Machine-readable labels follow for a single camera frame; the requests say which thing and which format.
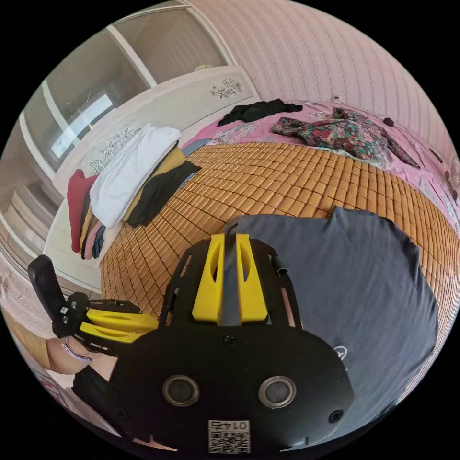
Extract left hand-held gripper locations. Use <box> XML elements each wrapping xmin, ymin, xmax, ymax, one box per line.
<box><xmin>52</xmin><ymin>291</ymin><xmax>160</xmax><ymax>357</ymax></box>

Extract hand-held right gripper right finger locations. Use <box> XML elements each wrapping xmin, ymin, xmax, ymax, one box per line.
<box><xmin>235</xmin><ymin>233</ymin><xmax>269</xmax><ymax>323</ymax></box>

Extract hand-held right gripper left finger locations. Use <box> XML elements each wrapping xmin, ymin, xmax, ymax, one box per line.
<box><xmin>191</xmin><ymin>233</ymin><xmax>226</xmax><ymax>322</ymax></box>

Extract gray shirt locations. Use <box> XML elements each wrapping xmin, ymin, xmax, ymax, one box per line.
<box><xmin>222</xmin><ymin>207</ymin><xmax>441</xmax><ymax>434</ymax></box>

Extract person's left forearm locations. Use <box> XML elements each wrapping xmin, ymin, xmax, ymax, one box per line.
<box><xmin>45</xmin><ymin>336</ymin><xmax>92</xmax><ymax>375</ymax></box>

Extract person's left hand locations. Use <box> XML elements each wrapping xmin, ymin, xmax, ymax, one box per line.
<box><xmin>77</xmin><ymin>346</ymin><xmax>120</xmax><ymax>382</ymax></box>

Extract person's body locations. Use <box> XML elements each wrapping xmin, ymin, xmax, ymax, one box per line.
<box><xmin>9</xmin><ymin>320</ymin><xmax>49</xmax><ymax>369</ymax></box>

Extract bed with woven mat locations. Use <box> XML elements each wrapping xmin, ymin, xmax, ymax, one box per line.
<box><xmin>42</xmin><ymin>66</ymin><xmax>460</xmax><ymax>345</ymax></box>

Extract pile of clothes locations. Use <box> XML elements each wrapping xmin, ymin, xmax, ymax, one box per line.
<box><xmin>66</xmin><ymin>123</ymin><xmax>203</xmax><ymax>261</ymax></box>

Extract floral garment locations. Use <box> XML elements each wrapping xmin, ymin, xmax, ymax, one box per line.
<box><xmin>271</xmin><ymin>107</ymin><xmax>421</xmax><ymax>170</ymax></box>

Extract black garment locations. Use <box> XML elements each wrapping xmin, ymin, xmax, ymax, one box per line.
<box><xmin>217</xmin><ymin>99</ymin><xmax>305</xmax><ymax>127</ymax></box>

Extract white cupboard with glass doors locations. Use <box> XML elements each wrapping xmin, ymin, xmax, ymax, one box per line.
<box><xmin>0</xmin><ymin>5</ymin><xmax>239</xmax><ymax>277</ymax></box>

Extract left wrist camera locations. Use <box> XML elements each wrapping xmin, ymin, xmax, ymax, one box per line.
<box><xmin>27</xmin><ymin>254</ymin><xmax>68</xmax><ymax>325</ymax></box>

